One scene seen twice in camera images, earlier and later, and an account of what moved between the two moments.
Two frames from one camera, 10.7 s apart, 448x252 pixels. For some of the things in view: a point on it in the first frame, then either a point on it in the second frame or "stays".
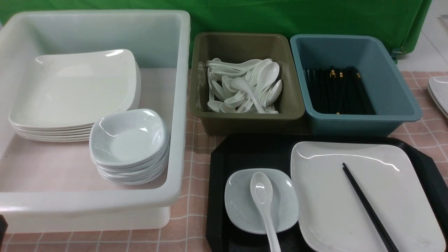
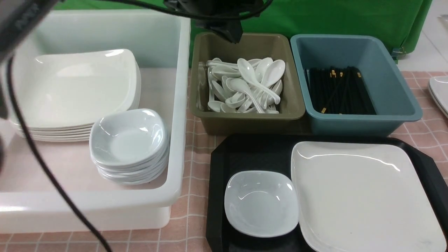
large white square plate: [333, 218] stays
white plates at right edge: [438, 87] stays
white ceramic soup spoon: [261, 188] to [247, 71]
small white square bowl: [242, 215] stays
